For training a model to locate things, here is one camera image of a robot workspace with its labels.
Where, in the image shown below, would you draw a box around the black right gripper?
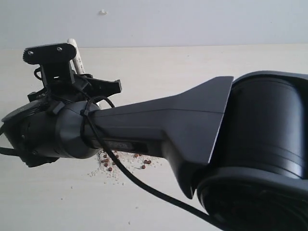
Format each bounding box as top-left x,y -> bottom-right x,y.
1,84 -> 96,167

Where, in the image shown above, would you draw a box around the small white wall hook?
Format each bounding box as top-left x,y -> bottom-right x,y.
99,9 -> 108,15

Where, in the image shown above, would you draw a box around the white wooden brush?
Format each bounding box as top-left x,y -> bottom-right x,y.
66,38 -> 109,110

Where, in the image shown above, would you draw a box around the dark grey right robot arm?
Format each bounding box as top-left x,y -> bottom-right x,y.
0,71 -> 308,231

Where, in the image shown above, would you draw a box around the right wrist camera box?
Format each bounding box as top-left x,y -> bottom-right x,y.
23,43 -> 77,93

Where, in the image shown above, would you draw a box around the brown beans and crumbs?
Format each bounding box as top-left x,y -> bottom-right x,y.
69,150 -> 163,187

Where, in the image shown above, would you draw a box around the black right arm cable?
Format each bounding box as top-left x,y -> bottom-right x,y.
0,67 -> 231,231

